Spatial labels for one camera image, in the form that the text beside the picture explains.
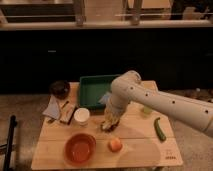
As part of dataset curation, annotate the yellow banana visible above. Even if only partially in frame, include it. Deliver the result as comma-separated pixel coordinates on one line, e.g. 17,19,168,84
104,116,119,126

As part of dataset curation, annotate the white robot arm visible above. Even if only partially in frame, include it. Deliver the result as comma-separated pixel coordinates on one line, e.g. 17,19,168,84
101,70,213,138

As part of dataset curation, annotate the red bowl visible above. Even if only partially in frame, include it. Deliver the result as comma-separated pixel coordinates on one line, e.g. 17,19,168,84
64,133,96,166

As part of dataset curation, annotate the dark brown bowl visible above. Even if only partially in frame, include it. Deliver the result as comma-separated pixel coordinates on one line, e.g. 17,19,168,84
49,80,70,100

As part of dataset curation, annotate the dark grape bunch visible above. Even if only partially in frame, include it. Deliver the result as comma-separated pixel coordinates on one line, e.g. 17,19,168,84
101,122,119,132

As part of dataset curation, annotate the light green cup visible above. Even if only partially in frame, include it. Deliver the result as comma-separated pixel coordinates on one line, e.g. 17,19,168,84
143,106,152,114

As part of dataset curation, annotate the green plastic tray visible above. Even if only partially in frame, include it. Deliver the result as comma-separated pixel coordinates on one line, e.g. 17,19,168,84
78,74,118,110

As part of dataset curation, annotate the white cup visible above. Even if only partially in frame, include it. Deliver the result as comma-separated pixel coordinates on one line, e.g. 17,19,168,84
74,108,90,125

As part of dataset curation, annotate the orange fruit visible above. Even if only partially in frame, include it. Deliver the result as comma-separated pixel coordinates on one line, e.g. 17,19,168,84
108,138,123,152

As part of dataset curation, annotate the brown wooden block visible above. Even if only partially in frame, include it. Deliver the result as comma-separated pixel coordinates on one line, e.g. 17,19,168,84
60,103,76,124

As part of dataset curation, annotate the green cucumber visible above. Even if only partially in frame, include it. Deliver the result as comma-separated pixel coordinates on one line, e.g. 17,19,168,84
154,117,167,142

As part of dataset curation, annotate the grey folded cloth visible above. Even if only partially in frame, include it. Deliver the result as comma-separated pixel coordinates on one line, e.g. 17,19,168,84
43,96,60,120

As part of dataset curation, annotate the black stand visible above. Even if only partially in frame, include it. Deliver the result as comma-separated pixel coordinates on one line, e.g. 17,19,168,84
3,115,17,171

